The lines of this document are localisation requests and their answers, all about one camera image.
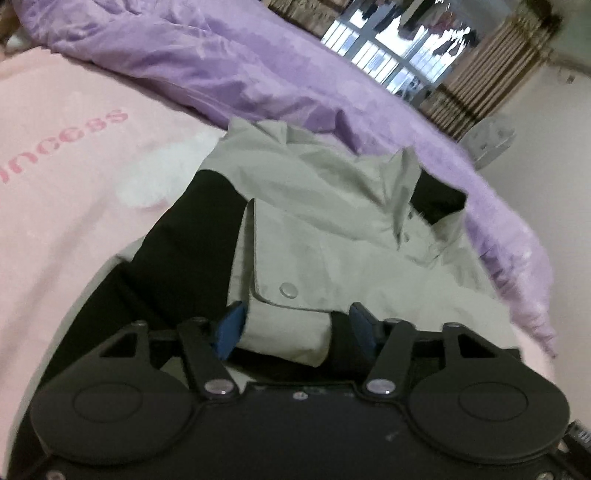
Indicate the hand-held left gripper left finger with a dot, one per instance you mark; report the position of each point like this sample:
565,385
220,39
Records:
229,330

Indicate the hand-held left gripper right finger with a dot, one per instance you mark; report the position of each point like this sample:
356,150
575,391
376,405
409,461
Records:
362,330

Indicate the grey and black jacket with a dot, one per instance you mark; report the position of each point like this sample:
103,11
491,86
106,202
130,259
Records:
323,221

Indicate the row of hanging clothes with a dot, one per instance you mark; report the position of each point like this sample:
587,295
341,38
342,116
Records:
429,16

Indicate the pink printed blanket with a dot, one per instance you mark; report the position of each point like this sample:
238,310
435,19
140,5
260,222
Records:
55,207

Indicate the purple duvet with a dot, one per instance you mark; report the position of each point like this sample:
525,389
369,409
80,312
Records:
207,69

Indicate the barred window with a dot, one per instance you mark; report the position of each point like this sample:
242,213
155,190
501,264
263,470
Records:
369,50

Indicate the beige patterned curtain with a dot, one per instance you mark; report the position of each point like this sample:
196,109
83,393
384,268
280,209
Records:
295,14
498,69

